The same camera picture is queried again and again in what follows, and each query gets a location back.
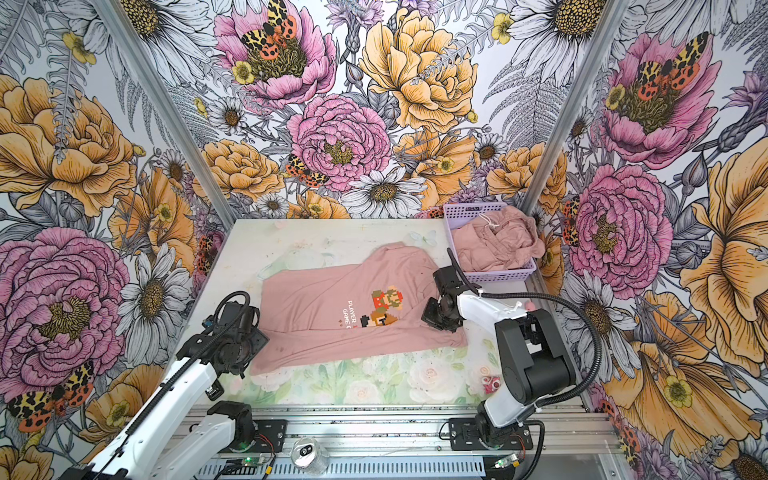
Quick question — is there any pink printed t-shirt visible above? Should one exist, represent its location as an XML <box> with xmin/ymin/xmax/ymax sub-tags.
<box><xmin>250</xmin><ymin>243</ymin><xmax>467</xmax><ymax>375</ymax></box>

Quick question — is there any lavender plastic laundry basket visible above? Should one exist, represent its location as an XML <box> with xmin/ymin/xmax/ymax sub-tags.
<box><xmin>443</xmin><ymin>202</ymin><xmax>537</xmax><ymax>283</ymax></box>

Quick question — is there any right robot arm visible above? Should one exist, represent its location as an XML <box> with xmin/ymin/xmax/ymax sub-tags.
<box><xmin>422</xmin><ymin>267</ymin><xmax>585</xmax><ymax>448</ymax></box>

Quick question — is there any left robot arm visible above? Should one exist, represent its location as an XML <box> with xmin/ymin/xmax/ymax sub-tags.
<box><xmin>62</xmin><ymin>291</ymin><xmax>268</xmax><ymax>479</ymax></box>

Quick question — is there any small pink red toy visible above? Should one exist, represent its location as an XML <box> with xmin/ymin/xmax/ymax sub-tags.
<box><xmin>482</xmin><ymin>376</ymin><xmax>502</xmax><ymax>395</ymax></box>

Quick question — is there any pink garment in basket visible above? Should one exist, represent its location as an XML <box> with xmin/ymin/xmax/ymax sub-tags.
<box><xmin>452</xmin><ymin>206</ymin><xmax>545</xmax><ymax>272</ymax></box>

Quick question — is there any silver drink can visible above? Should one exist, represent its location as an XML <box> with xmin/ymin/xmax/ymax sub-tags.
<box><xmin>291</xmin><ymin>437</ymin><xmax>330</xmax><ymax>476</ymax></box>

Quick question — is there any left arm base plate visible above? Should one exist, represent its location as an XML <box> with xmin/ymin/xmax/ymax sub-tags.
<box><xmin>237</xmin><ymin>419</ymin><xmax>288</xmax><ymax>454</ymax></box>

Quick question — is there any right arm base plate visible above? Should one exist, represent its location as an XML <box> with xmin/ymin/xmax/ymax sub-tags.
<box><xmin>439</xmin><ymin>416</ymin><xmax>534</xmax><ymax>452</ymax></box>

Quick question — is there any aluminium frame rail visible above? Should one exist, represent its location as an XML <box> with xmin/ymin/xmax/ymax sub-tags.
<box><xmin>253</xmin><ymin>402</ymin><xmax>620</xmax><ymax>456</ymax></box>

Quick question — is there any white perforated cable duct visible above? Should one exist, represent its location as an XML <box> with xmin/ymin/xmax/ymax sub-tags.
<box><xmin>197</xmin><ymin>455</ymin><xmax>487</xmax><ymax>480</ymax></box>

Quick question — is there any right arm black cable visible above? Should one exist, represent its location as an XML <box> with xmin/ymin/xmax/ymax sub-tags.
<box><xmin>446</xmin><ymin>247</ymin><xmax>604</xmax><ymax>480</ymax></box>

